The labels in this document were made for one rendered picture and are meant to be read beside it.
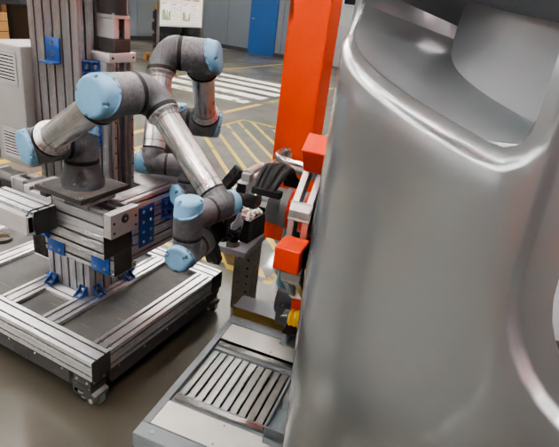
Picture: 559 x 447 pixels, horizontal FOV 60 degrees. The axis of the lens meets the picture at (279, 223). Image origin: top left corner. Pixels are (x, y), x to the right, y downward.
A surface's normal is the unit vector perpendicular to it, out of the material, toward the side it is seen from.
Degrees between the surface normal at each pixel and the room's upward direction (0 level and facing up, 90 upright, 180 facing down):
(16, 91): 90
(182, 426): 0
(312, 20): 90
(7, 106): 90
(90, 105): 86
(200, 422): 0
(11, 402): 0
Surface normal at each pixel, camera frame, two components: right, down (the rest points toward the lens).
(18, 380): 0.11, -0.91
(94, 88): -0.49, 0.24
